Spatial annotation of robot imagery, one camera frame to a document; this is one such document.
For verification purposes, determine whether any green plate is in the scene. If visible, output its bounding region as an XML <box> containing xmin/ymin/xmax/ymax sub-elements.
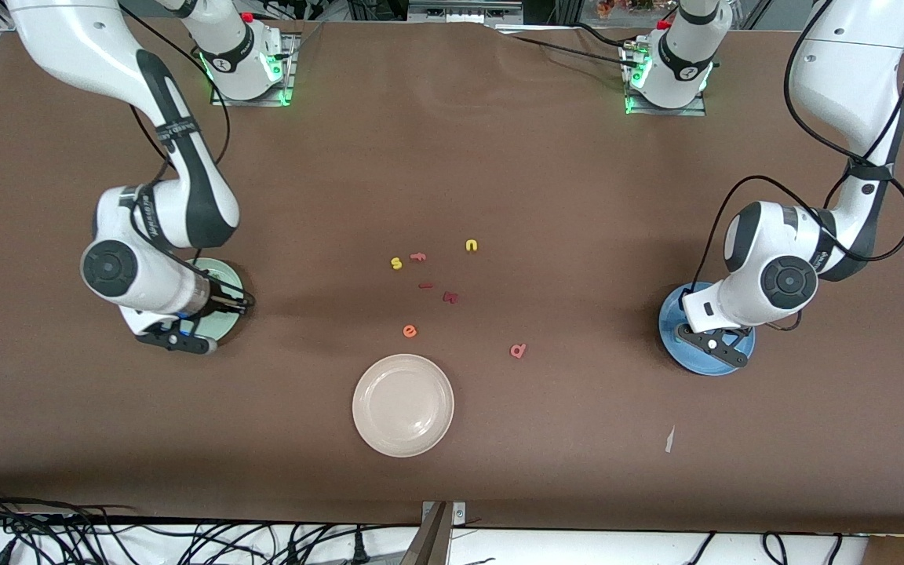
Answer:
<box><xmin>189</xmin><ymin>257</ymin><xmax>246</xmax><ymax>350</ymax></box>

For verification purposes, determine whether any beige plate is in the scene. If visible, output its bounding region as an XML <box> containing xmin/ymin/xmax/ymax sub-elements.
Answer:
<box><xmin>352</xmin><ymin>353</ymin><xmax>455</xmax><ymax>458</ymax></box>

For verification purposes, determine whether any brown table cover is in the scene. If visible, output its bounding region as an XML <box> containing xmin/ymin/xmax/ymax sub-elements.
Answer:
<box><xmin>0</xmin><ymin>14</ymin><xmax>904</xmax><ymax>536</ymax></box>

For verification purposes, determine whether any grey metal box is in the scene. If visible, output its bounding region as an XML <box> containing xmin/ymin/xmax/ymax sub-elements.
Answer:
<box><xmin>407</xmin><ymin>0</ymin><xmax>524</xmax><ymax>25</ymax></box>

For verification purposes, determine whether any blue plate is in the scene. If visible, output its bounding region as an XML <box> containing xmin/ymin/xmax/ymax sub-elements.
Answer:
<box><xmin>658</xmin><ymin>282</ymin><xmax>756</xmax><ymax>377</ymax></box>

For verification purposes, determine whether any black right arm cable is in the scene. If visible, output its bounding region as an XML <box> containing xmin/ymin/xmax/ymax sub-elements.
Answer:
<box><xmin>118</xmin><ymin>0</ymin><xmax>257</xmax><ymax>308</ymax></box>

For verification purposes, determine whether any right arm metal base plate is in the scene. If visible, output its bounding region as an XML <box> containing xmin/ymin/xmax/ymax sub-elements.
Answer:
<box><xmin>210</xmin><ymin>31</ymin><xmax>297</xmax><ymax>108</ymax></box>

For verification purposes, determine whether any black floor cable tangle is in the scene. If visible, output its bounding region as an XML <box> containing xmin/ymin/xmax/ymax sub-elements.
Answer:
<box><xmin>0</xmin><ymin>485</ymin><xmax>421</xmax><ymax>565</ymax></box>

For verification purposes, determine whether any metal table bracket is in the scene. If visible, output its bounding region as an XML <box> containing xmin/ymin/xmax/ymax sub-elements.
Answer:
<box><xmin>399</xmin><ymin>501</ymin><xmax>467</xmax><ymax>565</ymax></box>

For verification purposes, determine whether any black cable on table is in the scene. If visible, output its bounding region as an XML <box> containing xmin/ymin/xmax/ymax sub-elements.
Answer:
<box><xmin>499</xmin><ymin>22</ymin><xmax>635</xmax><ymax>68</ymax></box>

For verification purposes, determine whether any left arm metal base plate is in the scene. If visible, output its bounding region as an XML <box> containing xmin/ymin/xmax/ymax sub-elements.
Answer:
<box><xmin>622</xmin><ymin>43</ymin><xmax>708</xmax><ymax>117</ymax></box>

